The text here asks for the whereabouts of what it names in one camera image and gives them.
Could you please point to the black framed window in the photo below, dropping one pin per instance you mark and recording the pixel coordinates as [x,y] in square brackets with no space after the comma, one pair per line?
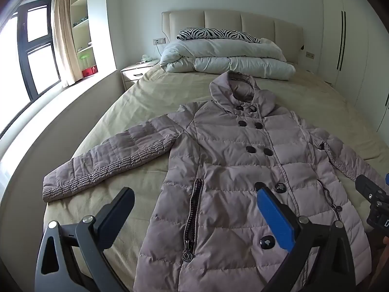
[22,51]

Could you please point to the zebra print pillow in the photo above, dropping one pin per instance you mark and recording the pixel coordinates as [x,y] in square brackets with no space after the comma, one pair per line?
[212,33]

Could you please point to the white wall shelf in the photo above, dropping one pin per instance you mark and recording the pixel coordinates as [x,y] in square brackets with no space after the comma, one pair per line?
[80,24]

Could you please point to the white wardrobe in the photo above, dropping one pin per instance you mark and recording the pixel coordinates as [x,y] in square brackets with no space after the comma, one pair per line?
[355,36]

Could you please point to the wall socket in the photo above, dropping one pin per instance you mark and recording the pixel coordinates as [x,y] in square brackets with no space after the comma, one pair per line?
[310,54]
[159,40]

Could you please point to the red box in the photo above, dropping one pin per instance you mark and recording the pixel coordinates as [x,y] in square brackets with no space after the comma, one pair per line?
[89,72]

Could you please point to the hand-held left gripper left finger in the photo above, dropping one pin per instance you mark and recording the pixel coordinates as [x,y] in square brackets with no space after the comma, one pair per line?
[117,211]

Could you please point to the green lamp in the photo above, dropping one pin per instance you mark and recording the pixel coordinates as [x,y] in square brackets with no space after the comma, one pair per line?
[84,57]

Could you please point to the white folded duvet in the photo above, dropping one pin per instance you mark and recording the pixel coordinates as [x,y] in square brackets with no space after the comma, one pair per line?
[225,59]

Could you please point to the mauve quilted hooded jacket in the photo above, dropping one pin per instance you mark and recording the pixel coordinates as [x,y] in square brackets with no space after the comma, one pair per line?
[237,164]

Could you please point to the cream padded headboard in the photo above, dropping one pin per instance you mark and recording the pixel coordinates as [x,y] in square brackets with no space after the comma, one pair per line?
[221,21]

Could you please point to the beige curtain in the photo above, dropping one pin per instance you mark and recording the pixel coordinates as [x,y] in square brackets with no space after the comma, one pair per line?
[65,42]

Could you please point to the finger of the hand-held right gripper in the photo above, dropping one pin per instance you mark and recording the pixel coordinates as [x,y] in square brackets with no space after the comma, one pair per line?
[366,185]

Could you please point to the white nightstand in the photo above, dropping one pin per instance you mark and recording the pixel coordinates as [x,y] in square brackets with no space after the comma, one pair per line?
[133,73]

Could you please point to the white object on nightstand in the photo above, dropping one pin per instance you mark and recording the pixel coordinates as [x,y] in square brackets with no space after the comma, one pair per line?
[147,58]

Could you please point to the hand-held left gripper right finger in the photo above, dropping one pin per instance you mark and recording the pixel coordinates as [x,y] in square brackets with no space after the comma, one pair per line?
[275,216]

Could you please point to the bed with beige sheet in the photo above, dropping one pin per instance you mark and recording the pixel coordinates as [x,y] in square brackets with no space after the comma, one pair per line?
[136,103]

